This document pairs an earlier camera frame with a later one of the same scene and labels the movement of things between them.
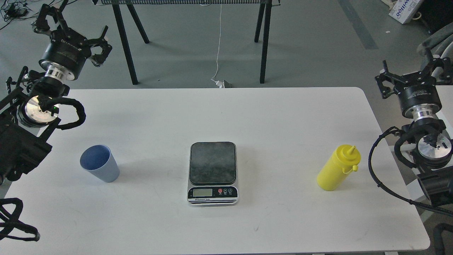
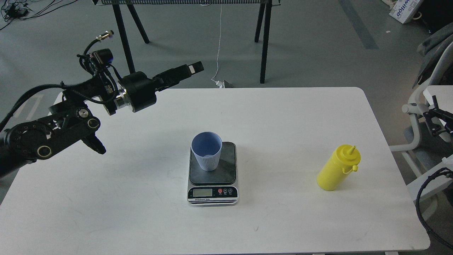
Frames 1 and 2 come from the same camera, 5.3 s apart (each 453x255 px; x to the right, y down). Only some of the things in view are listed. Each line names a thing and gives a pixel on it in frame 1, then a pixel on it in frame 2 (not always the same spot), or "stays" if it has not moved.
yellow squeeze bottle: (343, 160) stays
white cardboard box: (401, 10) stays
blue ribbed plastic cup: (98, 159) → (207, 146)
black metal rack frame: (262, 3) stays
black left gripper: (67, 51) → (139, 90)
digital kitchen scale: (213, 174) stays
